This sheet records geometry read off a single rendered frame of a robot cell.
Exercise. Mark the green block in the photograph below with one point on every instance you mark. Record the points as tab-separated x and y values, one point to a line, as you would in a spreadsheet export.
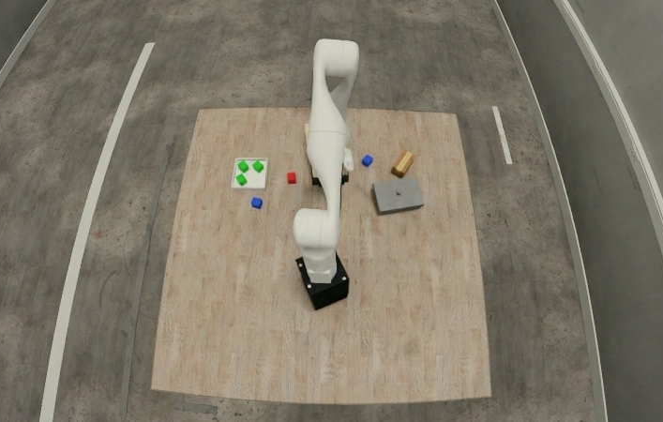
258	166
241	179
243	166

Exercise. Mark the brown cardboard box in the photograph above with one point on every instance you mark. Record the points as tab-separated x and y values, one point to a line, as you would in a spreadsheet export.
403	163

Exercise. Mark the blue block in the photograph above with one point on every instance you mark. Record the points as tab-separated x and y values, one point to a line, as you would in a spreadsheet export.
366	160
256	202

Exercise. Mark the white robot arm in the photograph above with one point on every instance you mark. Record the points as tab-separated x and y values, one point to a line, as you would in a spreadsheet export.
326	149

